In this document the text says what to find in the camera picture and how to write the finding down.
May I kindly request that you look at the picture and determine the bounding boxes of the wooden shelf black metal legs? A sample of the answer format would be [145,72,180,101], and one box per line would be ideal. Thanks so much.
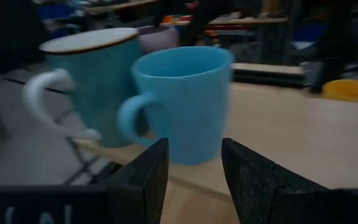
[62,82,358,206]

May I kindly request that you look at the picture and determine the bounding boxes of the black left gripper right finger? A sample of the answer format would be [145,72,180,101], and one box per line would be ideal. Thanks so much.
[221,138,326,224]

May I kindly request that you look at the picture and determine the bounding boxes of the teal mug white handle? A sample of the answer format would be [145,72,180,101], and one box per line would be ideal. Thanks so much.
[22,27,142,149]

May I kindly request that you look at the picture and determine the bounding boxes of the lavender ribbed mug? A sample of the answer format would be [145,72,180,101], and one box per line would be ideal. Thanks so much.
[137,24,180,55]

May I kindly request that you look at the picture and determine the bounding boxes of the orange mug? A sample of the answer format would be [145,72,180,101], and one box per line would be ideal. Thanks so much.
[321,78,358,104]

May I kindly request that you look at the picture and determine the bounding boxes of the light blue mug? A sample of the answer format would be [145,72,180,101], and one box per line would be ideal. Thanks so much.
[116,45,235,166]

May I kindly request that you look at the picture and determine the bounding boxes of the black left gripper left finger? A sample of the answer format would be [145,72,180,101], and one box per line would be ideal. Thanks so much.
[104,138,170,224]

